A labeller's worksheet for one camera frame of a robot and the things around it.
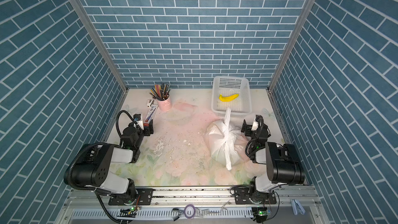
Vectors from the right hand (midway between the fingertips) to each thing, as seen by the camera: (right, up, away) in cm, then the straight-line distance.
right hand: (252, 119), depth 91 cm
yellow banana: (-12, +13, +20) cm, 27 cm away
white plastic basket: (-6, +18, +28) cm, 34 cm away
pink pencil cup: (-55, +8, +11) cm, 57 cm away
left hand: (-64, 0, 0) cm, 64 cm away
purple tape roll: (-35, -40, -21) cm, 57 cm away
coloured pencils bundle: (-57, +17, +8) cm, 60 cm away
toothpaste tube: (-66, +2, +14) cm, 67 cm away
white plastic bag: (-17, -11, -11) cm, 23 cm away
